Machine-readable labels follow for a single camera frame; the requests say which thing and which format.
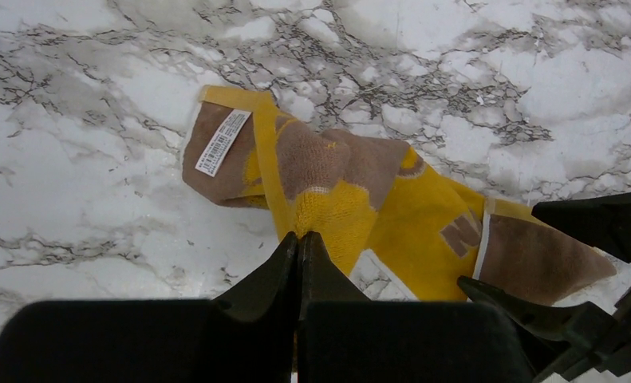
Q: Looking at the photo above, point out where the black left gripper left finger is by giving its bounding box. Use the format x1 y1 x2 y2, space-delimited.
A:
0 234 298 382

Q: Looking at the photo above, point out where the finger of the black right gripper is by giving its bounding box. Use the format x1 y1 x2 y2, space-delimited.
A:
457 276 631 370
532 192 631 263

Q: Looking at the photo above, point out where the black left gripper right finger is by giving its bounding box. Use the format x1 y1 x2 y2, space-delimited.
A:
298 232 532 382

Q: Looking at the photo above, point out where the yellow brown bear towel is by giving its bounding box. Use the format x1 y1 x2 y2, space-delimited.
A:
182 86 617 306

